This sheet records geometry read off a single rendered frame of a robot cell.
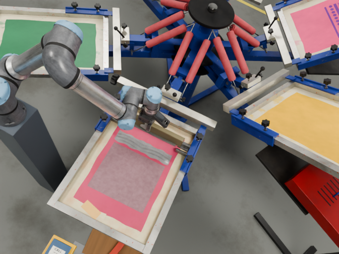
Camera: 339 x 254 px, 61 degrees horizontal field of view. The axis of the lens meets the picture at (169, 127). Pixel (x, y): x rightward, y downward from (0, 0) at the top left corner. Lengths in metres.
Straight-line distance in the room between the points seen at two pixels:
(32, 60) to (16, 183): 1.62
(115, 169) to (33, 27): 1.19
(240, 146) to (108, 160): 1.68
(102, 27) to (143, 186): 1.22
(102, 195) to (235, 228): 1.48
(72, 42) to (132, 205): 0.91
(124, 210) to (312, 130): 1.11
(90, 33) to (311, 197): 1.79
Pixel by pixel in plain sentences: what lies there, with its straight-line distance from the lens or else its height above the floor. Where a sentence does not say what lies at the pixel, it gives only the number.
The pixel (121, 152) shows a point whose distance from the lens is 1.72.
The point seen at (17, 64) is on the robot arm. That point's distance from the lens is 1.43.
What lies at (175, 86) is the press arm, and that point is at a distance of 1.88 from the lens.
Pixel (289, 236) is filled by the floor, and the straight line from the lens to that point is 2.99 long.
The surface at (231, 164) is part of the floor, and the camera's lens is 2.92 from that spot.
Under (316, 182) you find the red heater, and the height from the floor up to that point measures 1.11.
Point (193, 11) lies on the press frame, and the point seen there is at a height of 1.32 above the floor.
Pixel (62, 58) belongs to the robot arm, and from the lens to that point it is 1.12.
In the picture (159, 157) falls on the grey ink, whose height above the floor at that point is 0.96.
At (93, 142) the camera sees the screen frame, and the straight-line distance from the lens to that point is 1.71.
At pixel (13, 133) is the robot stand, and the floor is 1.20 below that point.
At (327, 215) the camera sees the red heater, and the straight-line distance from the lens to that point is 1.85.
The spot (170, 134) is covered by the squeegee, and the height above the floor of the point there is 1.14.
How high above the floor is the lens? 2.55
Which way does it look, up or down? 61 degrees down
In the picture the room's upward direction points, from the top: 20 degrees clockwise
